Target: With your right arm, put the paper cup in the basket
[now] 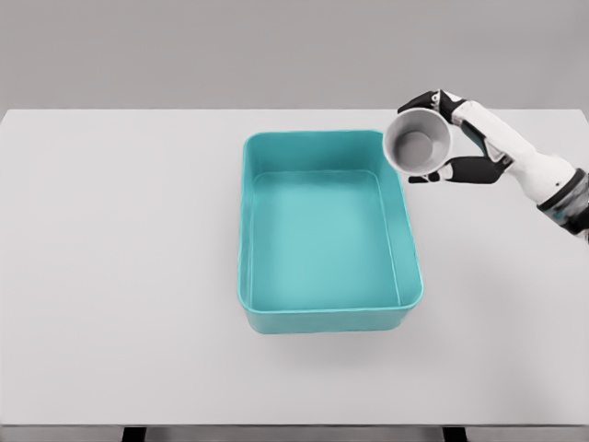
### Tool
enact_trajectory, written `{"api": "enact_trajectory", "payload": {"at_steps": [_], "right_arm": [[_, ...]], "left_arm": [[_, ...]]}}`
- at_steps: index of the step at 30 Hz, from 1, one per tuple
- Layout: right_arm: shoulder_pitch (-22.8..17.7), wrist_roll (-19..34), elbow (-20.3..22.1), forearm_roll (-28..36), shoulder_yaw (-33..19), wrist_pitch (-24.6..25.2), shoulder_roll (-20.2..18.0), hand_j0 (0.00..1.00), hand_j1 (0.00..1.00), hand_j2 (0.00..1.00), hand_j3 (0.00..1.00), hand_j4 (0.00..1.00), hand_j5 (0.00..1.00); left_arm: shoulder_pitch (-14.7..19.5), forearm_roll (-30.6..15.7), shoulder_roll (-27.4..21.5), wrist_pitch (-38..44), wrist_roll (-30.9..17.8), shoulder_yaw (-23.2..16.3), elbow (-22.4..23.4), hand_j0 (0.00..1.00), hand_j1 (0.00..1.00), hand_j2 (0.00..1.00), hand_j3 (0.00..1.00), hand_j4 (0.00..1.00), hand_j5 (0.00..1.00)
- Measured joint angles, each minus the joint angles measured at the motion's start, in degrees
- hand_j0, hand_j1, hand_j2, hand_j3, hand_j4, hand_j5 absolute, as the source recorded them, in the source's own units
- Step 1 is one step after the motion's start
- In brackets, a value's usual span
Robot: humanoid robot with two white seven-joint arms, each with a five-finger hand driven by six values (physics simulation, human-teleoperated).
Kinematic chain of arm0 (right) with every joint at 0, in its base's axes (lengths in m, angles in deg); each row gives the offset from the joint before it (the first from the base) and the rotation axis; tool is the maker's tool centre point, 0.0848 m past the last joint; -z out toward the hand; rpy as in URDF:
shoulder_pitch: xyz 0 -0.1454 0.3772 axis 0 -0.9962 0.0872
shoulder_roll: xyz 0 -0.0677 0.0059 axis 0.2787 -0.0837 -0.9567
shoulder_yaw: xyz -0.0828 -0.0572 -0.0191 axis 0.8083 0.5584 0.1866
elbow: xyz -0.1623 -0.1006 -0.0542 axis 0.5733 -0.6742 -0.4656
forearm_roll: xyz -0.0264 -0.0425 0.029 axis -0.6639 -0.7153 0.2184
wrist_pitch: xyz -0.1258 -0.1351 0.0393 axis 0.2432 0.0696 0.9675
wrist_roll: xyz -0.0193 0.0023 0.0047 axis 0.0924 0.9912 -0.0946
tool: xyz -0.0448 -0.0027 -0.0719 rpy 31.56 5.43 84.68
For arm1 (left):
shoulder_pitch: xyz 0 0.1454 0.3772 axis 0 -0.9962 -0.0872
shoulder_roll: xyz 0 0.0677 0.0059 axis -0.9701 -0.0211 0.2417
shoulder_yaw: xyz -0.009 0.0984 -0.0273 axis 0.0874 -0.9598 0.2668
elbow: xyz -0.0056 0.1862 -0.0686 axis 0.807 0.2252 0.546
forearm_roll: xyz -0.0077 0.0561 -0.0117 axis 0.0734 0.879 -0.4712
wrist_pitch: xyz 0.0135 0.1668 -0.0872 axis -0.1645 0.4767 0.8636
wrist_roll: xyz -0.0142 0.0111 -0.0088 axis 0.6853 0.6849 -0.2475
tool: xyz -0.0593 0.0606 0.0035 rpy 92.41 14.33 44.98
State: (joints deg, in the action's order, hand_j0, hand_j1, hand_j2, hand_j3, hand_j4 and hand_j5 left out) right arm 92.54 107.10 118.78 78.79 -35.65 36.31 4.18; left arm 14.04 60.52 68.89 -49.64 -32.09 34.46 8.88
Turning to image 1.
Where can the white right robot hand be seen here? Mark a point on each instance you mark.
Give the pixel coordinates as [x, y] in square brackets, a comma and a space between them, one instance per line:
[483, 133]

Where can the white paper cup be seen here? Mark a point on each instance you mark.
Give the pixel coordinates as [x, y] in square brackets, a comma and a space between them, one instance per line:
[419, 142]

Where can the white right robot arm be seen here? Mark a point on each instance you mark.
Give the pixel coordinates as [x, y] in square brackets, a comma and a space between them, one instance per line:
[559, 186]

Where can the teal plastic basket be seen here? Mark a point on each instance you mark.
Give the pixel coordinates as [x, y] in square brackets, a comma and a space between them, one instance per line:
[329, 235]

